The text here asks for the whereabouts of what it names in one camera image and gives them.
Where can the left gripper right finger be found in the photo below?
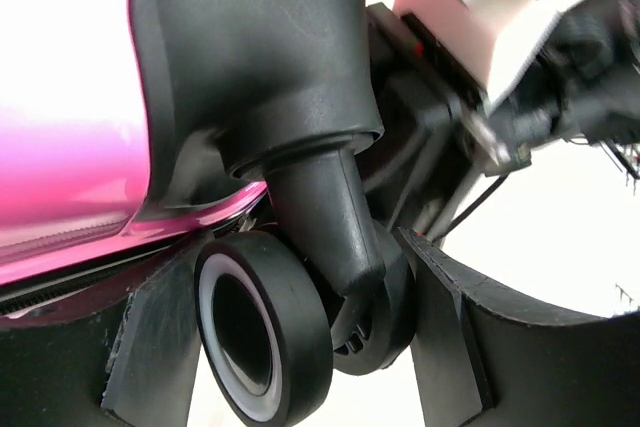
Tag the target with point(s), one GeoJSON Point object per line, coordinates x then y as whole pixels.
{"type": "Point", "coordinates": [486, 354]}

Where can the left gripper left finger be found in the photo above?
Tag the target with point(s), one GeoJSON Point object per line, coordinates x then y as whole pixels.
{"type": "Point", "coordinates": [109, 342]}

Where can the pink hard-shell suitcase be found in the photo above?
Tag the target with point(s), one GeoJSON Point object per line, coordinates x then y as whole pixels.
{"type": "Point", "coordinates": [126, 122]}

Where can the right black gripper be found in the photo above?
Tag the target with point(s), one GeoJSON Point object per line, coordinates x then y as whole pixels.
{"type": "Point", "coordinates": [437, 141]}

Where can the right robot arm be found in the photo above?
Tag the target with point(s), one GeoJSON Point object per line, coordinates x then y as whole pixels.
{"type": "Point", "coordinates": [583, 84]}

